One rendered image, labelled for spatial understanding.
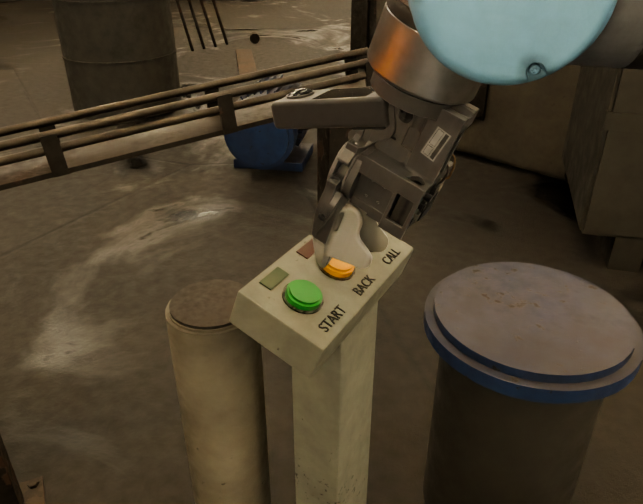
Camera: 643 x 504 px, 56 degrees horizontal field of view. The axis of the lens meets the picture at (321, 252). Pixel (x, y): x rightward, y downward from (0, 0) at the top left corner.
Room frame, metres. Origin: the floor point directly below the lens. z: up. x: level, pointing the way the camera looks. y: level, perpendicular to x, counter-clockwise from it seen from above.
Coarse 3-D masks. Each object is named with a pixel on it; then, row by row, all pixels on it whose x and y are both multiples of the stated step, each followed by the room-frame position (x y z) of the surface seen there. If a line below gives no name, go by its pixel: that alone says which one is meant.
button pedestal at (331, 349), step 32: (288, 256) 0.59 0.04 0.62; (384, 256) 0.64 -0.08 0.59; (256, 288) 0.53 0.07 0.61; (320, 288) 0.55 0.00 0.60; (352, 288) 0.57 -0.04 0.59; (384, 288) 0.61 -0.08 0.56; (256, 320) 0.51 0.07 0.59; (288, 320) 0.49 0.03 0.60; (320, 320) 0.50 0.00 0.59; (352, 320) 0.52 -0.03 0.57; (288, 352) 0.49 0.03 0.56; (320, 352) 0.47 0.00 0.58; (352, 352) 0.56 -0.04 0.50; (320, 384) 0.55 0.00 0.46; (352, 384) 0.56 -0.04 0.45; (320, 416) 0.55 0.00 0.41; (352, 416) 0.56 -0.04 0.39; (320, 448) 0.55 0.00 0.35; (352, 448) 0.57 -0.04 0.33; (320, 480) 0.55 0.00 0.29; (352, 480) 0.57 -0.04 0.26
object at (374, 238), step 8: (368, 224) 0.51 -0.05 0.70; (376, 224) 0.51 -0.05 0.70; (360, 232) 0.52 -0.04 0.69; (368, 232) 0.51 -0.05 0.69; (376, 232) 0.51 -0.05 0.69; (384, 232) 0.51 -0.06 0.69; (368, 240) 0.51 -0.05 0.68; (376, 240) 0.51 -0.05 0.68; (384, 240) 0.50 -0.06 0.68; (368, 248) 0.51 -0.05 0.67; (376, 248) 0.51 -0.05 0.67; (384, 248) 0.50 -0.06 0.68
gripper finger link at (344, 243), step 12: (348, 204) 0.49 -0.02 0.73; (336, 216) 0.48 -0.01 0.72; (348, 216) 0.48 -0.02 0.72; (360, 216) 0.48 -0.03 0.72; (336, 228) 0.49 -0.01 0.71; (348, 228) 0.48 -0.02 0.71; (360, 228) 0.48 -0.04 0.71; (336, 240) 0.49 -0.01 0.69; (348, 240) 0.48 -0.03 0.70; (360, 240) 0.48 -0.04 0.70; (324, 252) 0.49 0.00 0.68; (336, 252) 0.49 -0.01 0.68; (348, 252) 0.48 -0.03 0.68; (360, 252) 0.47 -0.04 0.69; (324, 264) 0.51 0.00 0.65; (360, 264) 0.48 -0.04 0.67
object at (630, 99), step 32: (576, 96) 2.17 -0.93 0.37; (608, 96) 1.64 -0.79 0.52; (640, 96) 1.57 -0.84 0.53; (576, 128) 2.03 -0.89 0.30; (608, 128) 1.58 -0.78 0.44; (640, 128) 1.56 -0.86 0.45; (576, 160) 1.89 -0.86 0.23; (608, 160) 1.58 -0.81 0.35; (640, 160) 1.56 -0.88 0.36; (576, 192) 1.77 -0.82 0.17; (608, 192) 1.58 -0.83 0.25; (640, 192) 1.56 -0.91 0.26; (608, 224) 1.57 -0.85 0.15; (640, 224) 1.55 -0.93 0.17; (608, 256) 1.59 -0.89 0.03; (640, 256) 1.55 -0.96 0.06
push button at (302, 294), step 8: (296, 280) 0.54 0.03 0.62; (304, 280) 0.54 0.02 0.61; (288, 288) 0.53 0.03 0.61; (296, 288) 0.53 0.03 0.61; (304, 288) 0.53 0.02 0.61; (312, 288) 0.53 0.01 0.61; (288, 296) 0.52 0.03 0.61; (296, 296) 0.52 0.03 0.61; (304, 296) 0.52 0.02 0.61; (312, 296) 0.52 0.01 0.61; (320, 296) 0.53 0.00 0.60; (296, 304) 0.51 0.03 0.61; (304, 304) 0.51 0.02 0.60; (312, 304) 0.51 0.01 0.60
